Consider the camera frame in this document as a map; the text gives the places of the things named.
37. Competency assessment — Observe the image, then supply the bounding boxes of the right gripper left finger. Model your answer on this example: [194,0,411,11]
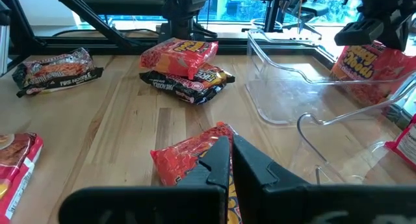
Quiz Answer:
[58,136,232,224]

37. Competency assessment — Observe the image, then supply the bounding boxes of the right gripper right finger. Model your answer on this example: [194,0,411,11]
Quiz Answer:
[232,134,416,224]

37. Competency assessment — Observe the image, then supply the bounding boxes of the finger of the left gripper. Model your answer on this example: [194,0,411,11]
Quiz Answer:
[333,18,385,47]
[376,14,416,51]

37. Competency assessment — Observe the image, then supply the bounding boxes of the orange spicy noodle pack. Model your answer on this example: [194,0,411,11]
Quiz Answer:
[330,40,416,106]
[149,121,243,224]
[139,37,219,81]

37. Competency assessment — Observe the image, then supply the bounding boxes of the red yellow Maruchan ramen pack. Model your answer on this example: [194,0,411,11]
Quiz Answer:
[0,132,45,223]
[385,115,416,171]

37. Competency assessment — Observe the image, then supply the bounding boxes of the black fire noodle pack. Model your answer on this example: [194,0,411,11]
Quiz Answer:
[12,47,104,98]
[138,63,235,105]

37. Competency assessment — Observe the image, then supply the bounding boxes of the black office chair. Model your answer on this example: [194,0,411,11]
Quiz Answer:
[282,0,331,40]

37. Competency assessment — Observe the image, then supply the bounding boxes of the clear plastic bin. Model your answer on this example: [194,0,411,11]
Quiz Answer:
[245,28,416,126]
[296,112,416,186]

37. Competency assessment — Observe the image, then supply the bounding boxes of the black aluminium frame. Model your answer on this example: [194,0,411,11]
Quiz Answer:
[0,0,337,77]

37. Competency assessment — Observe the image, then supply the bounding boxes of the silver metal post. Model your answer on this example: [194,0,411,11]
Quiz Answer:
[0,22,10,76]

